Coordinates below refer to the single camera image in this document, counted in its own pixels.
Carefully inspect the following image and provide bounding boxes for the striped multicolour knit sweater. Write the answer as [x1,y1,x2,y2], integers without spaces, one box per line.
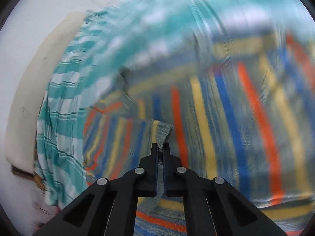
[83,31,314,235]

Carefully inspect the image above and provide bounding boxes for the teal white plaid bedspread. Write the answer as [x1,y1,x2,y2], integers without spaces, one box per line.
[35,0,314,208]

